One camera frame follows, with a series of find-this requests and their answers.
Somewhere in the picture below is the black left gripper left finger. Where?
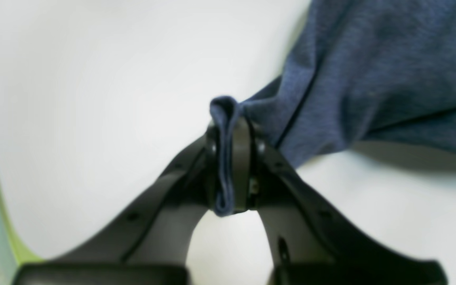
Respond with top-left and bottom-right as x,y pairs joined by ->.
13,127 -> 217,285

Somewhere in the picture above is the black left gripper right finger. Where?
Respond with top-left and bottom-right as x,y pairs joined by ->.
232,118 -> 448,285

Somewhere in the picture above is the navy blue T-shirt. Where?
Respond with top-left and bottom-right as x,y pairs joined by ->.
210,0 -> 456,217

